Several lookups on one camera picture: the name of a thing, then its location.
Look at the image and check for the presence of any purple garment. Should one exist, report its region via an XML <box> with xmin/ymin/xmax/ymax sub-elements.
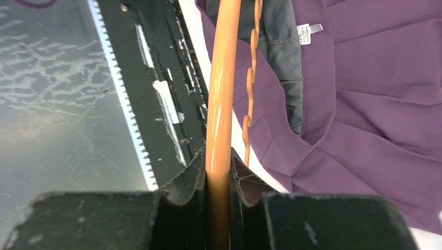
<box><xmin>195</xmin><ymin>0</ymin><xmax>442</xmax><ymax>236</ymax></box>

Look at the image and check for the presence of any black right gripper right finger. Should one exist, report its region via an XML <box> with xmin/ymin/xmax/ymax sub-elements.
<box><xmin>229</xmin><ymin>151</ymin><xmax>417</xmax><ymax>249</ymax></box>

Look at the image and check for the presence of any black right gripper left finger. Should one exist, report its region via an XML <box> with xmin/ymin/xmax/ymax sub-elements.
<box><xmin>3</xmin><ymin>148</ymin><xmax>206</xmax><ymax>249</ymax></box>

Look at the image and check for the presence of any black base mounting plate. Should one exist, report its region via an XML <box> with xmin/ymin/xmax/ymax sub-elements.
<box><xmin>88</xmin><ymin>1</ymin><xmax>208</xmax><ymax>191</ymax></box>

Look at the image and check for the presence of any orange wavy hanger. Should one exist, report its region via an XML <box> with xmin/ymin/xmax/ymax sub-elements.
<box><xmin>205</xmin><ymin>1</ymin><xmax>241</xmax><ymax>249</ymax></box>

